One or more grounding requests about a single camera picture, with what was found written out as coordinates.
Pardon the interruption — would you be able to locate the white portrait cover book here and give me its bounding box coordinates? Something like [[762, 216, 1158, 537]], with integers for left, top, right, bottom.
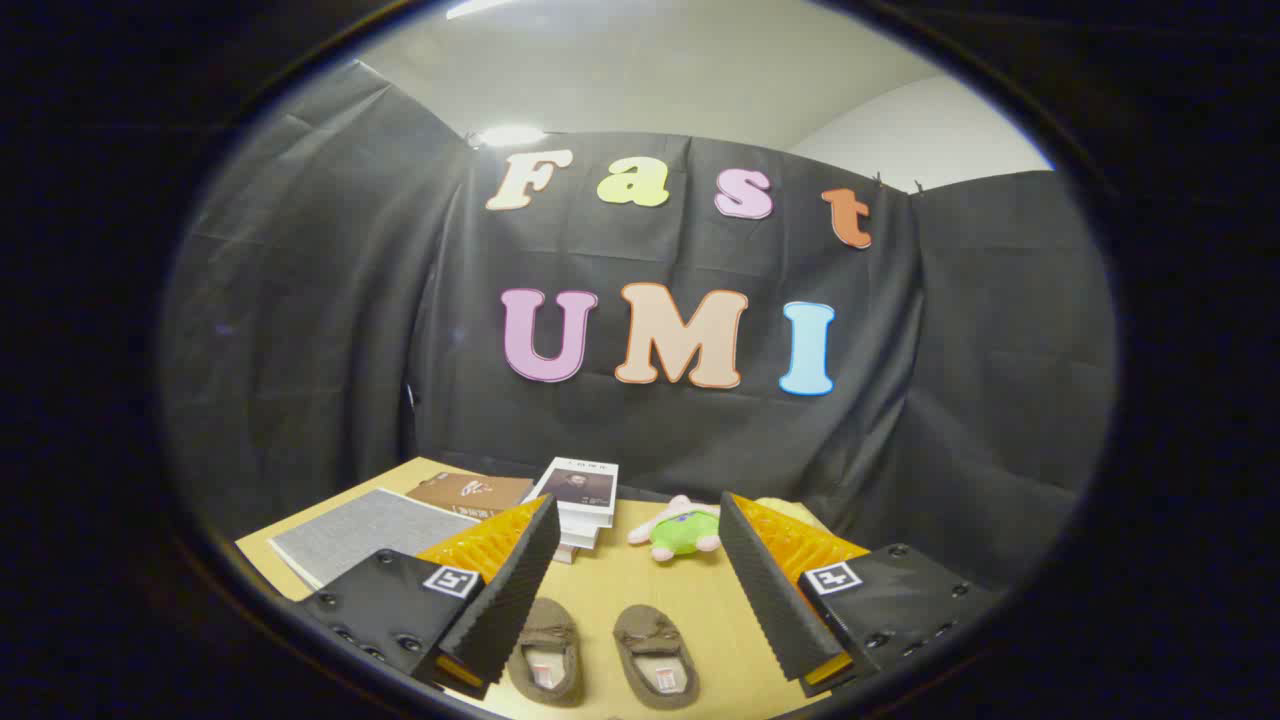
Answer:
[[523, 457, 619, 529]]

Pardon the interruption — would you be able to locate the grey fabric storage box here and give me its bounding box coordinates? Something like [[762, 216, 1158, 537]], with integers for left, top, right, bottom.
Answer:
[[268, 488, 481, 591]]

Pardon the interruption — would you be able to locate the brown fuzzy slipper shoe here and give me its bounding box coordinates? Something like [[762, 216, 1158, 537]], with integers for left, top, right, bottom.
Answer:
[[507, 597, 584, 708], [612, 603, 701, 711]]

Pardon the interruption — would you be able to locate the brown cover book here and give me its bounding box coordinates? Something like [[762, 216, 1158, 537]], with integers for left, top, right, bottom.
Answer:
[[407, 472, 534, 521]]

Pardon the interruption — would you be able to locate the black backdrop cloth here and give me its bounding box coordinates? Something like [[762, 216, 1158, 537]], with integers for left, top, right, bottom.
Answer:
[[160, 60, 1119, 591]]

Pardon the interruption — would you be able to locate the pink and green plush toy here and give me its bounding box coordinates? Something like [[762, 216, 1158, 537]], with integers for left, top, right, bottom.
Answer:
[[628, 495, 723, 563]]

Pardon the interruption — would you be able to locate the yellow plush toy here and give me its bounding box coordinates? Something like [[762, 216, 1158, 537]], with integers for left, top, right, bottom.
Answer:
[[752, 497, 831, 536]]

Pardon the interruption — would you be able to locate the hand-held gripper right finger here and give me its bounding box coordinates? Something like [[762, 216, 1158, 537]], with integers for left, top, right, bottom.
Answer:
[[717, 490, 1004, 699]]

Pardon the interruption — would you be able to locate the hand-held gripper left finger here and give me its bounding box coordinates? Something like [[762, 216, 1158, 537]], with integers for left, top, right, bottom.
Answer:
[[293, 493, 563, 701]]

